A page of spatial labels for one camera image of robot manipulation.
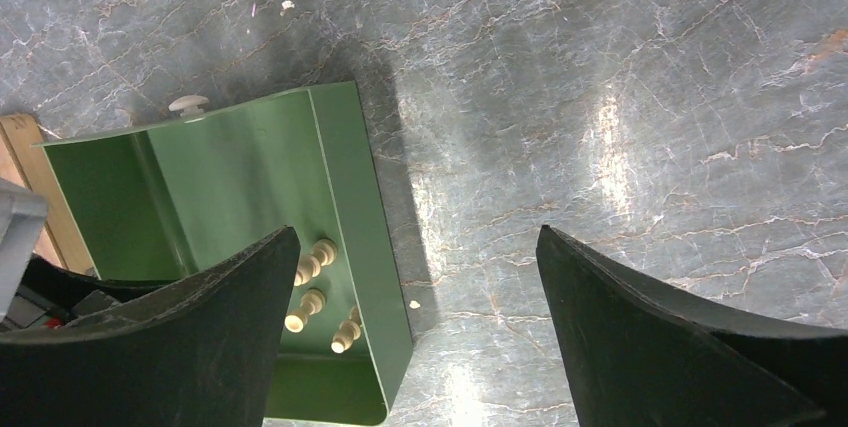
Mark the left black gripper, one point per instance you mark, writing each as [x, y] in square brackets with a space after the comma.
[50, 297]

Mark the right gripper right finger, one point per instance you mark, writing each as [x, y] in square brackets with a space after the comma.
[640, 352]

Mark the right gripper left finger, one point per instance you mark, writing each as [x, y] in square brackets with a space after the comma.
[209, 363]

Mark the light chess pawn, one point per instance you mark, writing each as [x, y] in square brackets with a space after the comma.
[324, 252]
[312, 302]
[348, 332]

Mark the wooden chess board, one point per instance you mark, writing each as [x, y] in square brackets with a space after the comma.
[25, 169]

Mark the green metal tray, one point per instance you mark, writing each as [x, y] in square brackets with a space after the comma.
[165, 201]

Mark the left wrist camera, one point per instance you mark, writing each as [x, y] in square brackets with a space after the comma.
[23, 215]

